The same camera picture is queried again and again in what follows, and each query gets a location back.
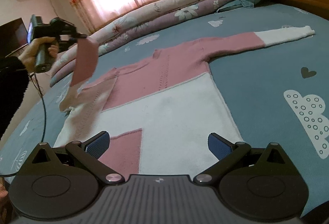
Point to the person's left forearm black sleeve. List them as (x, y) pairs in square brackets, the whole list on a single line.
[(14, 82)]

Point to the person's right hand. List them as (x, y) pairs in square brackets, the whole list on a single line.
[(4, 204)]

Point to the person's left hand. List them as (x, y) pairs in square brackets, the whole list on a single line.
[(28, 57)]

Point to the folded floral quilt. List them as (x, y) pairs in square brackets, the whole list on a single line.
[(152, 18)]

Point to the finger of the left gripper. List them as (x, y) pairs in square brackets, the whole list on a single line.
[(63, 27), (65, 42)]

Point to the pink and white knit sweater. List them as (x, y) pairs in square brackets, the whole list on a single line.
[(160, 110)]

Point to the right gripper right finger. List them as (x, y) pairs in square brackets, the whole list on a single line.
[(254, 183)]

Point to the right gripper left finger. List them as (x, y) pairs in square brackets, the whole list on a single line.
[(56, 183)]

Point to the teal floral bed sheet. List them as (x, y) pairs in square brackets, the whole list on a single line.
[(277, 93)]

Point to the wall mounted television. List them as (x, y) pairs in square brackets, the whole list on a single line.
[(13, 35)]

